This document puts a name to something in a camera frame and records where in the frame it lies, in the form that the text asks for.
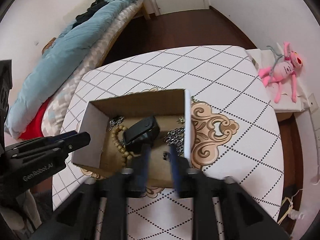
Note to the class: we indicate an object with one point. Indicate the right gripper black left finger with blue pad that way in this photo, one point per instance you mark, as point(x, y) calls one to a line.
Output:
point(128, 183)

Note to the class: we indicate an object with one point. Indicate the grey checked mattress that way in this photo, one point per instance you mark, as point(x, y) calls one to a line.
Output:
point(56, 109)

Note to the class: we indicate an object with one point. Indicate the white cloth covered box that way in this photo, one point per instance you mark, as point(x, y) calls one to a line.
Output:
point(265, 58)

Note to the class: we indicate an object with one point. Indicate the white cardboard box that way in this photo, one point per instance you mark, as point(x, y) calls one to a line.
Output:
point(125, 123)

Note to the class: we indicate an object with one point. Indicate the red cloth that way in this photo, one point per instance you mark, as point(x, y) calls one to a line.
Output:
point(33, 130)

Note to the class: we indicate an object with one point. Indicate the white wall sockets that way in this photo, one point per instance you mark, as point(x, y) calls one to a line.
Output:
point(313, 106)

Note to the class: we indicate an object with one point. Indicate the pink panther plush toy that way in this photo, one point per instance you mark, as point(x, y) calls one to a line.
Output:
point(286, 65)

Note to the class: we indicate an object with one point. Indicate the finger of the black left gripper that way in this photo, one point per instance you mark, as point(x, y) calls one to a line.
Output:
point(72, 141)

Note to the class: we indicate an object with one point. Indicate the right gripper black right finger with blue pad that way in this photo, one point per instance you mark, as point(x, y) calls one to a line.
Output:
point(192, 183)

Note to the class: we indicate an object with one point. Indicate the black clothes on bed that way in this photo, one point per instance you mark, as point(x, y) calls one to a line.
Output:
point(95, 6)

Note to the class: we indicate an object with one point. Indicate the light blue quilt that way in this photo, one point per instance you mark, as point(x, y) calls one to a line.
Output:
point(57, 64)

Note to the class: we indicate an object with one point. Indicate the black smart watch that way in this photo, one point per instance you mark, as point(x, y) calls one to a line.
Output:
point(143, 132)

